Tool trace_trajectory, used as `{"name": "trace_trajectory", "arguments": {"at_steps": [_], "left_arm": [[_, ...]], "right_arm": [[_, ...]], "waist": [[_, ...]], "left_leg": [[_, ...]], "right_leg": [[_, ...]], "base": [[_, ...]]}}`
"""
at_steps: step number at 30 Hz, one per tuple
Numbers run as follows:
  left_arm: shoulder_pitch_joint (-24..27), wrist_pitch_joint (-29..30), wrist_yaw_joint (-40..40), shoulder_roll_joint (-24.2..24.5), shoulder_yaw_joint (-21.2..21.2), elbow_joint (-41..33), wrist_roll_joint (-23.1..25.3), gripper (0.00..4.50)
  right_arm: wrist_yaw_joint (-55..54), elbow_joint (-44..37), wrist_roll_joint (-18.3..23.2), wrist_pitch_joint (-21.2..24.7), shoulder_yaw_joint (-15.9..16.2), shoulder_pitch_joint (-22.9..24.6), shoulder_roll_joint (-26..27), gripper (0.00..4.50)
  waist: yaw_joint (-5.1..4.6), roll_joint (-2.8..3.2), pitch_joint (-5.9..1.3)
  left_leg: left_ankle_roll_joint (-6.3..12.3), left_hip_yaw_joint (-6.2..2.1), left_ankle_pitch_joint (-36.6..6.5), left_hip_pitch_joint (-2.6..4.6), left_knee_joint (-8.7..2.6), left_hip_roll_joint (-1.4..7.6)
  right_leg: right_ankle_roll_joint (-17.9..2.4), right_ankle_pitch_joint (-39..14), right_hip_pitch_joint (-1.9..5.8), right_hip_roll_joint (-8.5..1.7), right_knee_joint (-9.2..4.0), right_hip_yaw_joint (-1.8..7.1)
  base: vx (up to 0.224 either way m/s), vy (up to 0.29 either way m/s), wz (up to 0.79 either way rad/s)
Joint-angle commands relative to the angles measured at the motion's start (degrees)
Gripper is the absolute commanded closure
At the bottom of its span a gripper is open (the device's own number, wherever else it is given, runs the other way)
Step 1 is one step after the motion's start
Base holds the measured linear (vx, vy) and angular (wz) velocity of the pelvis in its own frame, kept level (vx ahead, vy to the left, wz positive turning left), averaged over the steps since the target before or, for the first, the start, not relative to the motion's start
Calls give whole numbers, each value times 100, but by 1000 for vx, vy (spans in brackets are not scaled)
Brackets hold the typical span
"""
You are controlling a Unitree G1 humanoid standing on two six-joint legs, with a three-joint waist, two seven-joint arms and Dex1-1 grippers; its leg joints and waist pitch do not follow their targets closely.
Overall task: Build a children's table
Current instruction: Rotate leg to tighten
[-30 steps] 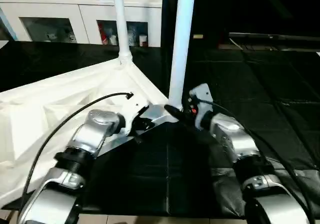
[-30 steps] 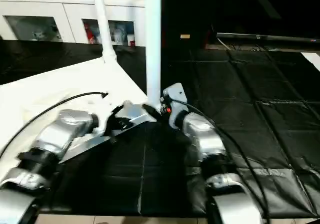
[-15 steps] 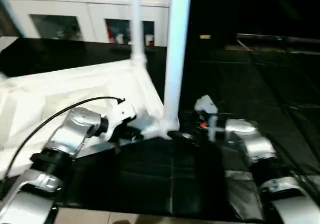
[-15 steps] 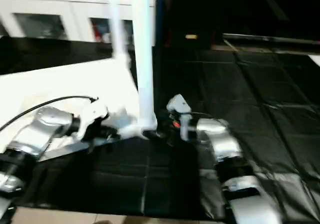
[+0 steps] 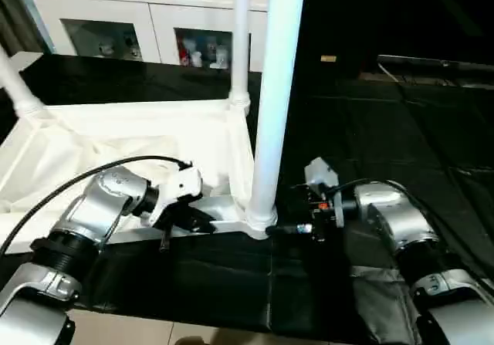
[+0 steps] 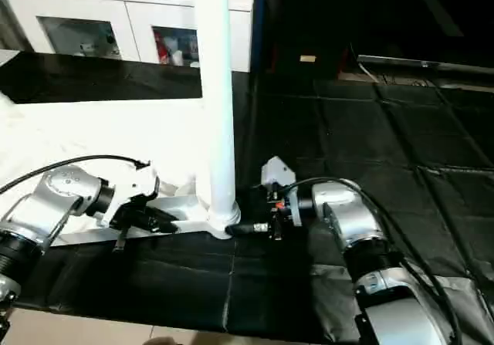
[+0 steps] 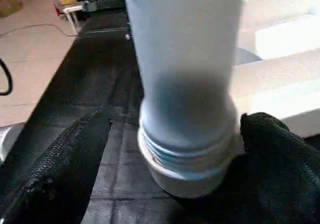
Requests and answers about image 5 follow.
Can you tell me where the black work mat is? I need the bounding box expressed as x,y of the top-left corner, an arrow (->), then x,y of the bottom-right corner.
0,52 -> 494,344

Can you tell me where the black metal rail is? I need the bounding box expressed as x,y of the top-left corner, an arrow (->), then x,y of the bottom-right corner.
377,53 -> 494,73

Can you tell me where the white edge strip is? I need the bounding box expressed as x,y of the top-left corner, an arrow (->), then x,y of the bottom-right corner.
0,51 -> 43,74

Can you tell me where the red bottle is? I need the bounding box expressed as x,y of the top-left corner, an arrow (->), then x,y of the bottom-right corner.
178,39 -> 191,67

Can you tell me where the white glass-door cabinet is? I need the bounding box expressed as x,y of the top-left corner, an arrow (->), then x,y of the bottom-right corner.
28,0 -> 271,73

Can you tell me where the white plastic table leg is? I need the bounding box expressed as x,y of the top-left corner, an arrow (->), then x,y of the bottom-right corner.
228,0 -> 253,116
0,46 -> 46,117
245,0 -> 308,221

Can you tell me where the white plastic table top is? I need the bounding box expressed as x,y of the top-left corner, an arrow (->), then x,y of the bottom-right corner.
0,98 -> 276,245

